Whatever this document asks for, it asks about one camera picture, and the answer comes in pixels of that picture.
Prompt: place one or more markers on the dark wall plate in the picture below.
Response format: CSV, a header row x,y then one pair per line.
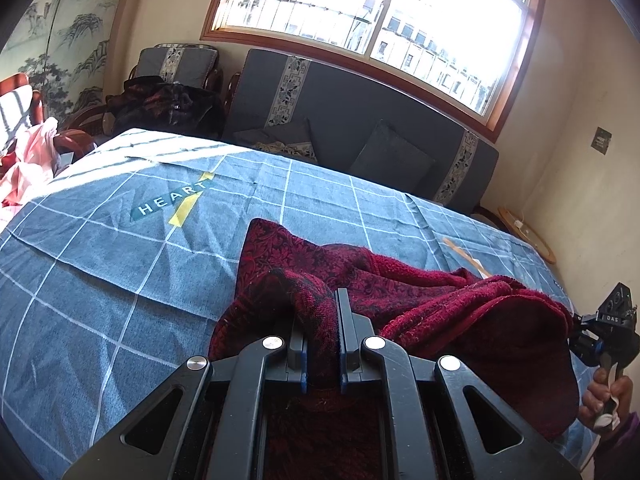
x,y
601,140

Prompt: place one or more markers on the round wooden side table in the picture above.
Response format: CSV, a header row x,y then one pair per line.
x,y
531,241

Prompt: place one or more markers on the grey sofa with patterned stripes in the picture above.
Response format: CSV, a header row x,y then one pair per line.
x,y
340,110

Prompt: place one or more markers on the pile of dark clothes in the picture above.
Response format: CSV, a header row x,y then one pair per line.
x,y
170,105

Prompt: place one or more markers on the light wooden strip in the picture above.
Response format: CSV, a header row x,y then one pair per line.
x,y
467,259

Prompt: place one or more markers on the person's right hand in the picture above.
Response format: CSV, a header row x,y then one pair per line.
x,y
595,400

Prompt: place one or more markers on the grey cushioned armchair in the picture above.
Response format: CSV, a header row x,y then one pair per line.
x,y
192,62

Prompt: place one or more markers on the painted folding screen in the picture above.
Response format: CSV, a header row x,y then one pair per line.
x,y
75,35

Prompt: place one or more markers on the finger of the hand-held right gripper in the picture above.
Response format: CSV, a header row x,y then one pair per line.
x,y
586,320
587,346

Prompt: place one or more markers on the plain grey cushion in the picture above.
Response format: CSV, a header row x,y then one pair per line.
x,y
392,157

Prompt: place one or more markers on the wooden framed window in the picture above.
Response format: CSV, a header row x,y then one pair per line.
x,y
350,0

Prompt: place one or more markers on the dark red towel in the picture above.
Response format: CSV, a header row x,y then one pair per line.
x,y
425,300

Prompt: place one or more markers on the red wooden chair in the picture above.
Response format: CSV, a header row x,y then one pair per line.
x,y
75,139

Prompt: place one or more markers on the person's right forearm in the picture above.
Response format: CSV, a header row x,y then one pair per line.
x,y
631,437

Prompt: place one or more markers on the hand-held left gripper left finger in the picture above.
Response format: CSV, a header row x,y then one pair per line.
x,y
296,355

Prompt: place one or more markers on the white striped cushion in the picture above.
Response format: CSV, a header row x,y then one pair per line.
x,y
15,110

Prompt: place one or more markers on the pink cloth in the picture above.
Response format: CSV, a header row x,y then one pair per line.
x,y
30,160

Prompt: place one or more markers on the patterned grey cushion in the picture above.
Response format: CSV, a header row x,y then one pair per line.
x,y
285,135

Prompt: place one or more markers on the blue checked bed sheet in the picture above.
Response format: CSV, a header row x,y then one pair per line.
x,y
125,270

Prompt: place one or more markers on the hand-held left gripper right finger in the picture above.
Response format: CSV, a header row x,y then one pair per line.
x,y
351,350

